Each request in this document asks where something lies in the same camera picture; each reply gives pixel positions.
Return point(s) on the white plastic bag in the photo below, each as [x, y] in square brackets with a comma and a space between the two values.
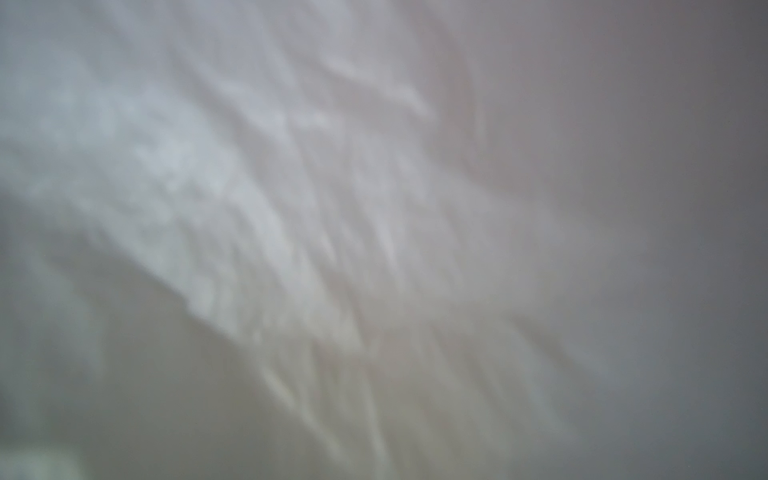
[383, 239]

